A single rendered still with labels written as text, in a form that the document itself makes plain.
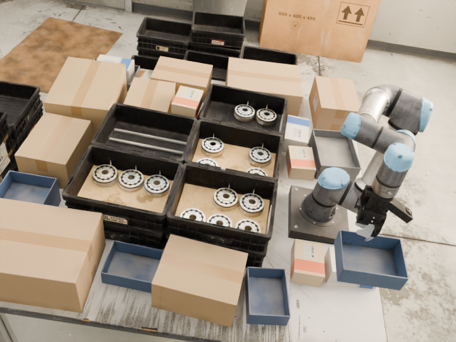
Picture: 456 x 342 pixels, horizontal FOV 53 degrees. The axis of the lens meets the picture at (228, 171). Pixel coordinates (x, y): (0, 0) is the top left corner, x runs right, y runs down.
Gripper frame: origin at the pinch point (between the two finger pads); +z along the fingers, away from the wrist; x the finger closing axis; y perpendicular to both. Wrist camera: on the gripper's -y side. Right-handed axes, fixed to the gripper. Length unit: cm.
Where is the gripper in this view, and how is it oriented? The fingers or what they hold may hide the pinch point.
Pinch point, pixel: (368, 237)
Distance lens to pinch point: 157.2
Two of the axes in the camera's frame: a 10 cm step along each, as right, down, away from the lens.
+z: -1.3, 7.6, 6.4
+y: -9.9, -1.7, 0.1
